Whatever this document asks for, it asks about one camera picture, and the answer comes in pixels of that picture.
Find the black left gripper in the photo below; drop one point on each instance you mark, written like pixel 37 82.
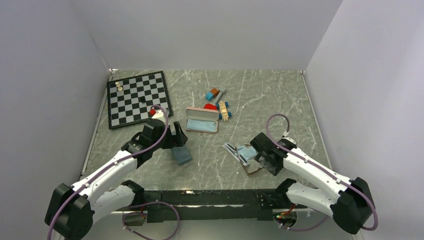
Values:
pixel 178 140

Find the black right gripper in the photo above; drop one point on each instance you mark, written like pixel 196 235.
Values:
pixel 274 169

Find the brown-framed sunglasses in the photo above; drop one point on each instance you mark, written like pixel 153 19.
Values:
pixel 251 169

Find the pink glasses case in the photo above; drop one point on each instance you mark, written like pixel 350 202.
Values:
pixel 202 114

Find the light blue cleaning cloth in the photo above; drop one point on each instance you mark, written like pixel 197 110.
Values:
pixel 201 125

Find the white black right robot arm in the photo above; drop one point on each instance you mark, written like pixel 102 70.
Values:
pixel 347 201

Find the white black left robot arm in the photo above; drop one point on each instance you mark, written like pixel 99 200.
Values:
pixel 73 209

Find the white-framed sunglasses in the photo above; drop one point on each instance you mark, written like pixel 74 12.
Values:
pixel 234 152

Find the grey-blue glasses case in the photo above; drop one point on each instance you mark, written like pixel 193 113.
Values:
pixel 181 155

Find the red toy block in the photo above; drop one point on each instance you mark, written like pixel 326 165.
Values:
pixel 210 106

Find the cream toy cart blue wheels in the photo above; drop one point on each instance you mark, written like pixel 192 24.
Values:
pixel 224 113

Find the blue and orange toy block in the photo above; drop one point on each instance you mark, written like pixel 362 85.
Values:
pixel 210 95

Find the grey toy bar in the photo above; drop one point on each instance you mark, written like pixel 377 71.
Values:
pixel 219 95

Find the black white chessboard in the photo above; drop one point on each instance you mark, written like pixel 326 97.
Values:
pixel 129 100

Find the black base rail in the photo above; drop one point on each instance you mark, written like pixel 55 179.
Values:
pixel 216 204

